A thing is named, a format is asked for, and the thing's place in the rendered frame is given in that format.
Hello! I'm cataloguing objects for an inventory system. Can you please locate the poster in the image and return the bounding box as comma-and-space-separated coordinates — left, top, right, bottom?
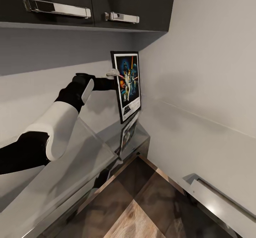
110, 51, 141, 125

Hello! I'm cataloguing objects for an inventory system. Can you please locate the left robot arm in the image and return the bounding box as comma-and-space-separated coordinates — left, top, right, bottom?
0, 68, 120, 213

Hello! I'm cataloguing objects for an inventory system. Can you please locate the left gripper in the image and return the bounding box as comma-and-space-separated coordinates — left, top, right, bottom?
101, 78, 118, 90

